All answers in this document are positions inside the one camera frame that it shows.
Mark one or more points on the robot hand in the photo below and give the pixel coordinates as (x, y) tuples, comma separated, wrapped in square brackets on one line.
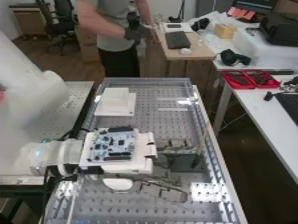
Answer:
[(115, 146)]

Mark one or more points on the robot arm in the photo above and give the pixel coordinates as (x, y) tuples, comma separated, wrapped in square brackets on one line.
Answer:
[(31, 100)]

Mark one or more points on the white block with screws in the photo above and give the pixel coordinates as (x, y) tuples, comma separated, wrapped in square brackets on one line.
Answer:
[(116, 184)]

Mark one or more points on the small white box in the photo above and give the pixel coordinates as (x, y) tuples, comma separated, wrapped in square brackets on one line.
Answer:
[(115, 101)]

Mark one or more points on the clear box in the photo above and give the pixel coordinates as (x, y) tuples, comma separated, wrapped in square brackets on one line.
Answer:
[(168, 106)]

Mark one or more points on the white computer mouse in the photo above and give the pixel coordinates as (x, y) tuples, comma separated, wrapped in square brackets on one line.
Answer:
[(185, 51)]

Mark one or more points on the wooden desk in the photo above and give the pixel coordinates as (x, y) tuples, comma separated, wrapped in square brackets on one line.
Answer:
[(200, 55)]

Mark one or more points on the person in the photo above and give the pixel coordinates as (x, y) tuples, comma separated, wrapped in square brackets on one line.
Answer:
[(113, 33)]

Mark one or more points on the red tray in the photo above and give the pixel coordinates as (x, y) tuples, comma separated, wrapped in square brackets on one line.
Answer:
[(238, 80), (265, 78)]

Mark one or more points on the white desk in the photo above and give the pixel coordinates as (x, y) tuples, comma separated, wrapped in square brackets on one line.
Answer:
[(266, 123), (266, 58)]

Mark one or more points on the black keyboard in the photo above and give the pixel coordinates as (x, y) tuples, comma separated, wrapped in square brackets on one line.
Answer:
[(177, 40)]

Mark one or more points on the black headphones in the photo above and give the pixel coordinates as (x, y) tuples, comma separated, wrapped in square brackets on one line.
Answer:
[(232, 57)]

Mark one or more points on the black office chair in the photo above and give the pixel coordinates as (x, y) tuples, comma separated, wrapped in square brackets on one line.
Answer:
[(55, 20)]

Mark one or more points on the wooden block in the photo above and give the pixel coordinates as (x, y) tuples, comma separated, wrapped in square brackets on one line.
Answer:
[(225, 31)]

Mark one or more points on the wooden cabinet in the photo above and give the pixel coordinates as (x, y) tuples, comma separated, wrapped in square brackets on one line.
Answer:
[(27, 20)]

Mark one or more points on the black case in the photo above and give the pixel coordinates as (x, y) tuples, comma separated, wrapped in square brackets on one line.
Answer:
[(279, 31)]

